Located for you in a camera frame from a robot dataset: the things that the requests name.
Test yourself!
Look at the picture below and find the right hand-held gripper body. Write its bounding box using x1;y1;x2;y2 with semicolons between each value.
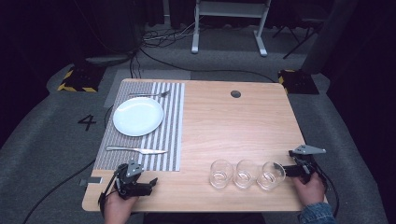
288;144;328;185

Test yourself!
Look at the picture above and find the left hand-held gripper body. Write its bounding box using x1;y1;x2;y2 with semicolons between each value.
113;159;149;201

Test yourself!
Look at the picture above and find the clear drinking glass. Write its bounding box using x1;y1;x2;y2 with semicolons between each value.
256;161;287;191
208;159;234;190
233;159;260;190

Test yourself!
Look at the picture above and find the person's right hand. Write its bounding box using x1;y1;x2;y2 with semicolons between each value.
291;172;327;207

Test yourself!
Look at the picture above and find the person's left hand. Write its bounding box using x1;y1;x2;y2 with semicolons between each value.
103;191;140;224

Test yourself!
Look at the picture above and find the silver table knife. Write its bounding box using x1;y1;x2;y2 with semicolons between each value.
105;145;169;156

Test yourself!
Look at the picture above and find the grey tape strip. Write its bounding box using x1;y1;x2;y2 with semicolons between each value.
78;175;104;188

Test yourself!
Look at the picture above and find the grey striped placemat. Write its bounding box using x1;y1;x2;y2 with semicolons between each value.
92;80;186;173

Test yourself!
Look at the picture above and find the white round plate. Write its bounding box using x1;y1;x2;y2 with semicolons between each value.
112;96;165;138

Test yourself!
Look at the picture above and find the black yellow striped stand base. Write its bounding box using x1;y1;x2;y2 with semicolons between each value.
56;63;107;93
277;68;320;96

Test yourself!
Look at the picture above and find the silver fork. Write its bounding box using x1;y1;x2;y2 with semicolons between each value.
128;90;172;98

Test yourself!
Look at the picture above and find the black tripod stand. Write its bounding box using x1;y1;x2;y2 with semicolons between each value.
271;13;326;61

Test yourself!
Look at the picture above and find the grey pillar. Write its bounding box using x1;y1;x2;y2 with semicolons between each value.
299;0;361;77

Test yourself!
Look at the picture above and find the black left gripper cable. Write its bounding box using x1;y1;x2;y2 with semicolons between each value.
97;172;120;217

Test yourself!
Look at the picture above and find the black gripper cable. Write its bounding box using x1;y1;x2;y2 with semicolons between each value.
97;172;120;217
312;162;341;218

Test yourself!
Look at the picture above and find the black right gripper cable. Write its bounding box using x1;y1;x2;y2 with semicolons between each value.
312;162;341;218

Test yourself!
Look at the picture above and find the long black floor cable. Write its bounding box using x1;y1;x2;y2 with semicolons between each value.
139;47;276;84

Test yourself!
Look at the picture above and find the bundle of floor cables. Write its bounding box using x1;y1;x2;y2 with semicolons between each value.
141;20;202;49

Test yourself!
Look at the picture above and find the white metal desk frame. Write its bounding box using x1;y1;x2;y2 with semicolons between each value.
191;0;273;58

